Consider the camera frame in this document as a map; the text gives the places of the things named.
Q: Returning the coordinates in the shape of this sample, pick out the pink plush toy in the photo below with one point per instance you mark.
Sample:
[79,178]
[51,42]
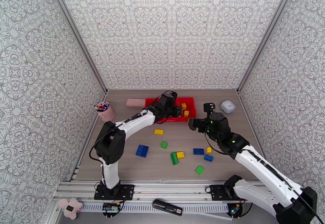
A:
[69,206]

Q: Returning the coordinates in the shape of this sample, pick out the black handheld device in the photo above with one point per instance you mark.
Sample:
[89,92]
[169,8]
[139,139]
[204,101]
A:
[167,207]

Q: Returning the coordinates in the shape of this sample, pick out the green curved lego brick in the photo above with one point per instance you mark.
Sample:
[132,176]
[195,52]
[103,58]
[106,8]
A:
[164,145]

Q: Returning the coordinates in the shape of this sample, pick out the pink pencil case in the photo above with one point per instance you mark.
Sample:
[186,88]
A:
[135,103]

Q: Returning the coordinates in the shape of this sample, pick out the right aluminium corner post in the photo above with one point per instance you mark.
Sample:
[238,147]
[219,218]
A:
[266,35]

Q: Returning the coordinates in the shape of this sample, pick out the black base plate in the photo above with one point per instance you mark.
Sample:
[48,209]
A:
[217,192]
[125,191]

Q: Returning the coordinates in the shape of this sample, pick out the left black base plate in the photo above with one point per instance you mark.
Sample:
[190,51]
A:
[125,191]

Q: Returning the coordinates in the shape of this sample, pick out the long green lego brick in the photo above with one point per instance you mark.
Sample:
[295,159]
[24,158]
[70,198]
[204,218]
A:
[174,158]

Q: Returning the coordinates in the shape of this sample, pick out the green circuit board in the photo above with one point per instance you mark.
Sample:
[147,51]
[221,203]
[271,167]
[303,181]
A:
[234,209]
[111,207]

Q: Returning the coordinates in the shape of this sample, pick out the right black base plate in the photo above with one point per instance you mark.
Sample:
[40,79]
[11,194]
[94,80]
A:
[217,192]

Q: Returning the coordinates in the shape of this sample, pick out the yellow curved lego brick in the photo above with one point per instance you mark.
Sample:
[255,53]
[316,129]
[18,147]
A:
[159,132]

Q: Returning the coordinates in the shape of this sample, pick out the aluminium corner post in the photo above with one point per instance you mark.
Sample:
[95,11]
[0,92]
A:
[266,35]
[76,35]

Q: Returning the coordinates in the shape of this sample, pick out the left green circuit board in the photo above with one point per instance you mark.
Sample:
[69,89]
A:
[111,207]

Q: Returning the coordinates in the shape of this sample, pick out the large blue lego brick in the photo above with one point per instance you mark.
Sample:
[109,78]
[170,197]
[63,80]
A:
[142,151]

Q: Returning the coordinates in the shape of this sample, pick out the left aluminium corner post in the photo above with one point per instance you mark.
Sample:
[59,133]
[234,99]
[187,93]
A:
[76,35]

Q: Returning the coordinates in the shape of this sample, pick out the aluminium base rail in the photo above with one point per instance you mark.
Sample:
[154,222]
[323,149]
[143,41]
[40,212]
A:
[172,189]

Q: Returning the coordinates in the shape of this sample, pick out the small white blue container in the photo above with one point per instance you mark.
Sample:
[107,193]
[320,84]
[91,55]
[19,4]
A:
[228,106]

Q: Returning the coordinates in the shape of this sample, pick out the pink metal pen cup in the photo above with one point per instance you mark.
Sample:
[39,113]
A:
[106,115]

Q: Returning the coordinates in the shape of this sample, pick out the marker pens bundle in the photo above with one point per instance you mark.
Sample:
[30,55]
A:
[102,107]

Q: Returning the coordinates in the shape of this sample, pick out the right green circuit board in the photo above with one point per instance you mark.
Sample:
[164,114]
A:
[234,209]

